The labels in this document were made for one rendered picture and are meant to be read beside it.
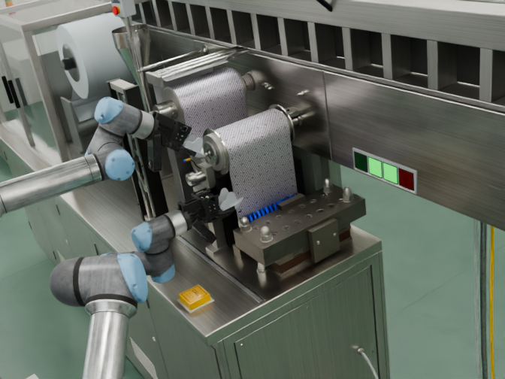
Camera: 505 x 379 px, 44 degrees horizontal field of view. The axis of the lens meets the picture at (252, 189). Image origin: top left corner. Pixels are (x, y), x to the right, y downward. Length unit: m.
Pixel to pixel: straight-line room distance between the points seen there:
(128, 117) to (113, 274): 0.49
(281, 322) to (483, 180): 0.72
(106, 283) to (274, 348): 0.67
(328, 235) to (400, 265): 1.61
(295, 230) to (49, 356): 1.85
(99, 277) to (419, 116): 0.88
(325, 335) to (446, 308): 1.25
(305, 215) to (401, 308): 1.36
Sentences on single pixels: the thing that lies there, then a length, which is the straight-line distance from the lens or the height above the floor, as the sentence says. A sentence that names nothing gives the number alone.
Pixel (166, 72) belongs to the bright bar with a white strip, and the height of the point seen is 1.45.
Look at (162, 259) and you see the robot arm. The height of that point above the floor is 1.04.
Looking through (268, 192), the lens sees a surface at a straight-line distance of 2.01.
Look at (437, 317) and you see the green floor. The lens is 3.15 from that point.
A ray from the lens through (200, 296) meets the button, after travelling 1.85.
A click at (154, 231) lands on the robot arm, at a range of 1.80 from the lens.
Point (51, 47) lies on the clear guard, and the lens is 2.69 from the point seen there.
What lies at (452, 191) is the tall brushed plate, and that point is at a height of 1.20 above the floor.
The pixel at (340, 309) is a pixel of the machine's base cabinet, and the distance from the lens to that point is 2.04.
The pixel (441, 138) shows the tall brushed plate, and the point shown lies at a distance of 1.64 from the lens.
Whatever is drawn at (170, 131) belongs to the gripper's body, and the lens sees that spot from 1.83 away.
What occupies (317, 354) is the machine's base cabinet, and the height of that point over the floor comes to 0.61.
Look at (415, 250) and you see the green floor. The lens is 3.62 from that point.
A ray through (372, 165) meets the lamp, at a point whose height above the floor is 1.19.
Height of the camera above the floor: 1.99
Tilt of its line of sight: 27 degrees down
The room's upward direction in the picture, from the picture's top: 9 degrees counter-clockwise
